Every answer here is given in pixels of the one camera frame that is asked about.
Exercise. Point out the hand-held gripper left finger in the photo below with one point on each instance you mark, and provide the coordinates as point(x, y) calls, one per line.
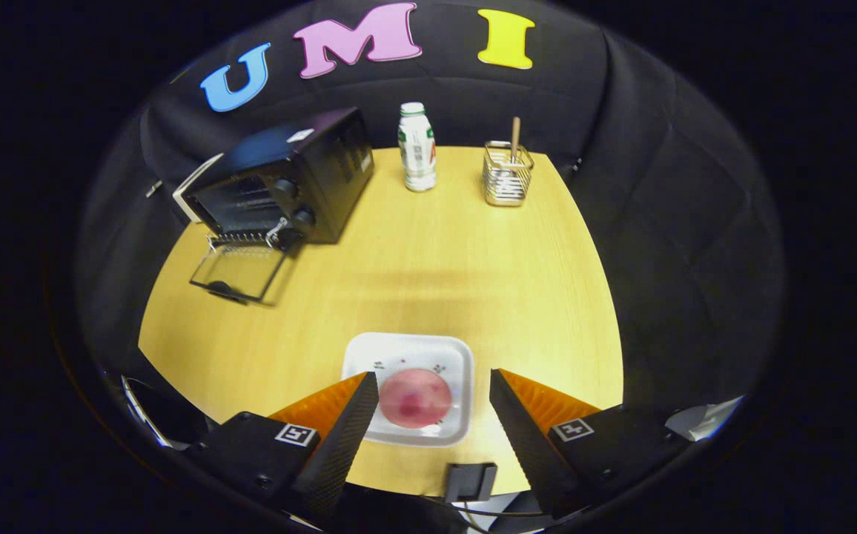
point(343, 445)

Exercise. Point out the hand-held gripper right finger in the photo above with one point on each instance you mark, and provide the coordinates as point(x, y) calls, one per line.
point(525, 445)

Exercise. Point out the pink round meat slice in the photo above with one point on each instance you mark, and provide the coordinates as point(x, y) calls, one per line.
point(415, 399)

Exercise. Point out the white square plate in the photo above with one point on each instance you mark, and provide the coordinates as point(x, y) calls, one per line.
point(406, 352)

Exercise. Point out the black toaster oven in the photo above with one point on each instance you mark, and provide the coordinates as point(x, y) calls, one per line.
point(325, 170)

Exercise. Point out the white paper sheet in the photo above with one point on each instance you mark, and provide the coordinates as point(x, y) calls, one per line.
point(703, 419)

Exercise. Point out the white bottle with green label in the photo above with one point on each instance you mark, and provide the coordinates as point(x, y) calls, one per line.
point(417, 152)

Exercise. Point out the wooden stick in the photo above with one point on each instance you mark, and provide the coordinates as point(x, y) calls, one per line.
point(515, 137)

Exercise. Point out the metal clip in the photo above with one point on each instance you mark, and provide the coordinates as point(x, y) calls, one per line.
point(153, 190)

